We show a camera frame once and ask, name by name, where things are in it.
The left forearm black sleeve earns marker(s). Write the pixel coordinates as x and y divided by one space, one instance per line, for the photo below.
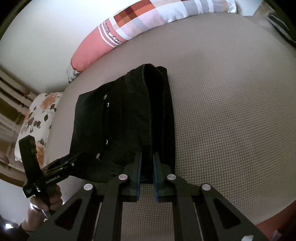
16 234

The person's left hand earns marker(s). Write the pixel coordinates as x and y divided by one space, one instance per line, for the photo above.
35 216

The black pants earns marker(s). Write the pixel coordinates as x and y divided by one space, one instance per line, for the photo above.
120 119

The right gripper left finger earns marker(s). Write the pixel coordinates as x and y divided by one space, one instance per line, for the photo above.
133 172

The wooden headboard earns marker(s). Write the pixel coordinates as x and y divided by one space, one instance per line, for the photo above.
15 102

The floral white pillow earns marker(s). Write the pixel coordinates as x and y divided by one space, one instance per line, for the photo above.
38 121

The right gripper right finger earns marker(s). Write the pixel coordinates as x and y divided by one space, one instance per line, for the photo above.
162 186

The striped white cloth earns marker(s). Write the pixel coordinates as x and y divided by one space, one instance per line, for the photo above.
282 28

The long pink striped pillow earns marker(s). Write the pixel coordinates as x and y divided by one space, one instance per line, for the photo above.
134 20

